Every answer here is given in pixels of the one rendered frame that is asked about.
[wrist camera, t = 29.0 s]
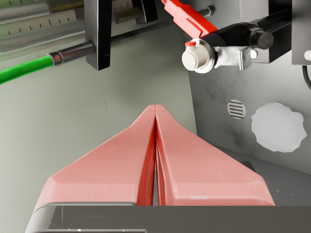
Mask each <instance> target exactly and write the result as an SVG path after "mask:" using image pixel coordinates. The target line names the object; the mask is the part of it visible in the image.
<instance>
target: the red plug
mask: <svg viewBox="0 0 311 233"><path fill-rule="evenodd" d="M164 8H165V10H166V11H167V12H169V13H170V14H171V15H172V16H173V17H174V22H175V23H176V24H177V25H178V26H179V27H180V28H182V29H183V30H184V31H185V32H186V33H187V34H188V35H190V36H191V37H192V38H193V39H196V38H198V37H201V36H203V35H206V34H209V33H211V32H214V31H217V30H218V29H217V28H216V27H215V26H214V25H213V24H211V23H210V22H209V21H208V20H207V19H205V18H204V17H203V16H202V15H200V14H199V13H198V12H197V11H196V10H194V9H193V8H192V7H191V6H190V5H188V4H185V5H183V4H182V3H181V2H179V1H178V0H167V2H166V5H165V7H164Z"/></svg>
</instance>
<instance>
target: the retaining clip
mask: <svg viewBox="0 0 311 233"><path fill-rule="evenodd" d="M245 47H247V46H212V48H213V50H214V52H218V60H215V63H214V67H215V68H218V67H219V65H232V66H239V65H240V63H239V51H240V50H241V49H243V48H245ZM250 59H251V57H250ZM250 64H251V60H250ZM250 66H251V65H250Z"/></svg>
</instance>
